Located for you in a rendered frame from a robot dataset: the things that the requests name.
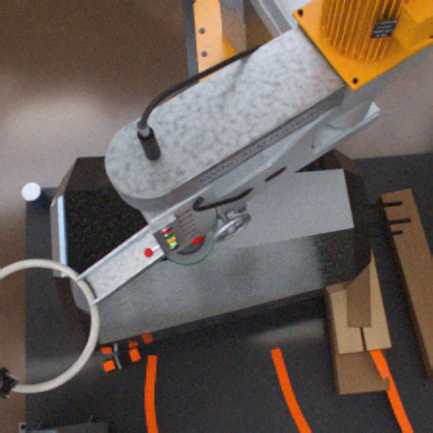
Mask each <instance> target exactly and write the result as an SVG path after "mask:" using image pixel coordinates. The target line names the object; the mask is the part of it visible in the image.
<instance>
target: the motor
mask: <svg viewBox="0 0 433 433"><path fill-rule="evenodd" d="M292 16H293V17H294V18H295V19H296V20H297V21H298V23H299V24H300V25H301V27H302V28H303V29H304V31H305V32H306V33H307V34H308V36H309V37H310V39H311V40H312V41H313V42H314V44H315V45H316V46H317V47H318V48H319V49H320V50H321V52H322V53H323V54H324V55H325V57H326V58H327V59H328V60H329V62H330V63H331V64H332V66H333V67H334V69H335V70H336V71H337V72H338V74H339V75H340V76H341V78H342V79H343V80H344V81H345V83H346V84H347V85H348V86H349V88H350V89H351V90H352V91H357V89H359V88H360V87H361V86H363V85H364V84H366V83H368V82H369V81H371V80H373V78H375V77H376V76H380V75H381V74H383V73H385V72H387V71H388V70H389V69H391V68H393V67H394V66H396V65H397V64H399V63H402V62H403V61H405V60H406V59H408V58H410V57H411V56H413V55H414V54H416V53H417V52H418V51H422V50H423V49H425V48H427V47H428V46H429V45H431V44H432V43H433V0H313V1H310V2H308V3H306V4H305V5H304V6H302V7H301V8H299V9H297V10H295V11H294V12H292Z"/></svg>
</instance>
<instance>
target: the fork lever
mask: <svg viewBox="0 0 433 433"><path fill-rule="evenodd" d="M245 210H246V207H242V208H240V209H239V211H238V213H239V214H241V213H243V212H244V211H245ZM148 226H149V225H147V226H146V227H145V228H143V229H142V230H140V231H139V232H138V233H136V234H135V235H133V236H132V237H131V238H129V239H128V240H127V241H125V242H124V243H123V244H121V245H119V247H118V248H116V249H115V250H114V251H112V252H111V253H108V254H107V255H106V256H104V257H103V258H102V259H101V260H100V261H99V262H98V263H97V264H95V265H94V266H93V267H91V268H90V269H88V270H87V271H86V272H84V273H83V274H80V276H78V277H77V278H76V279H75V281H77V282H78V281H80V280H81V279H85V281H86V282H87V283H88V285H89V286H90V287H91V289H92V291H93V293H94V295H95V297H96V299H95V300H94V301H92V302H91V303H89V306H90V307H92V306H94V305H96V304H98V305H100V304H101V303H103V301H104V300H106V299H109V298H110V297H111V296H113V295H114V294H116V293H117V292H118V291H120V290H121V289H123V287H124V286H126V285H127V284H128V283H130V282H131V281H133V280H134V279H137V278H138V277H140V276H141V275H142V274H144V272H146V271H147V270H149V269H150V268H151V267H153V266H154V265H156V263H157V262H159V261H160V260H161V259H163V258H164V257H167V256H165V255H164V254H163V252H162V250H161V249H158V250H156V251H155V252H154V254H153V256H151V257H146V256H144V254H143V251H144V249H146V248H153V247H154V246H156V245H158V243H157V241H156V240H155V238H154V236H153V235H152V233H151V231H150V230H149V229H148Z"/></svg>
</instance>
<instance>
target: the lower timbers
mask: <svg viewBox="0 0 433 433"><path fill-rule="evenodd" d="M399 201H401V202H402V204H401V205H399V206H391V207H385V208H379V209H380V212H381V216H382V219H383V221H389V220H397V219H403V218H410V219H411V221H412V222H411V223H404V224H397V225H390V226H384V227H385V230H386V232H388V231H395V230H402V232H403V233H402V234H401V235H394V236H387V237H388V240H389V244H390V248H391V252H392V255H393V258H394V262H395V265H396V269H397V273H398V277H399V280H400V283H401V287H402V289H403V292H404V296H405V299H406V302H407V305H408V307H409V309H408V310H409V314H410V317H411V321H412V324H413V326H414V330H415V333H416V336H417V340H418V345H419V350H420V353H421V356H422V359H423V362H424V366H425V369H426V375H427V378H428V380H429V381H430V380H433V261H432V258H431V255H430V251H429V250H430V248H429V245H428V243H427V241H426V238H425V235H424V231H423V228H422V225H421V223H420V220H419V215H418V211H417V205H416V203H415V200H414V197H413V194H412V191H411V189H410V188H407V189H402V190H400V191H395V192H390V193H386V194H382V195H381V196H380V198H379V199H378V201H377V203H391V202H399ZM324 300H325V307H326V313H327V321H328V327H329V335H330V341H331V348H332V368H333V375H334V381H335V388H336V394H346V393H358V392H368V391H378V390H390V379H389V376H387V377H386V378H385V379H383V380H382V378H381V373H380V371H379V368H378V366H377V365H376V363H375V361H374V360H373V358H372V356H371V354H370V352H360V353H354V354H347V355H341V356H337V355H336V353H335V348H334V336H333V330H332V319H331V314H330V307H329V301H328V295H325V296H324Z"/></svg>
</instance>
